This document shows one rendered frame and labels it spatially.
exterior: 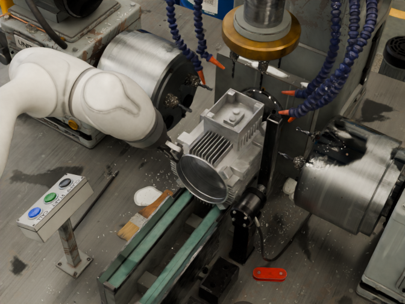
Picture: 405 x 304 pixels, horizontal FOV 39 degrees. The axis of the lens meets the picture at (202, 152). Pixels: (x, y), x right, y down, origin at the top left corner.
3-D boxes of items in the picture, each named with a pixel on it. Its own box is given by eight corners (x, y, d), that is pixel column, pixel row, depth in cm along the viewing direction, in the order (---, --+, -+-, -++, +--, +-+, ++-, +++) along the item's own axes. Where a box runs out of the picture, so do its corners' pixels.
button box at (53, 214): (76, 187, 139) (65, 171, 136) (94, 192, 134) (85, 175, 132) (25, 237, 129) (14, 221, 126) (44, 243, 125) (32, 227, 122)
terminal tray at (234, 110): (227, 107, 149) (229, 87, 143) (263, 125, 145) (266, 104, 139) (201, 135, 142) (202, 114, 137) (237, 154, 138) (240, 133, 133)
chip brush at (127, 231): (163, 187, 165) (163, 186, 165) (177, 196, 163) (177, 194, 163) (115, 235, 154) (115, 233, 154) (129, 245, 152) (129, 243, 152)
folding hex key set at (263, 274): (285, 271, 148) (286, 268, 147) (286, 282, 146) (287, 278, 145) (252, 270, 148) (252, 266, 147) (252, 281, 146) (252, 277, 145)
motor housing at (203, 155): (211, 140, 162) (214, 91, 147) (270, 170, 155) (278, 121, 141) (170, 186, 151) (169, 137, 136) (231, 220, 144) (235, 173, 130)
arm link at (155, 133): (126, 89, 112) (137, 99, 117) (103, 129, 111) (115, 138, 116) (164, 107, 108) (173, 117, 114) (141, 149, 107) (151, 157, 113)
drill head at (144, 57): (116, 61, 184) (108, -6, 165) (211, 105, 172) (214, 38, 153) (63, 106, 170) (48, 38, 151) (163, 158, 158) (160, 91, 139)
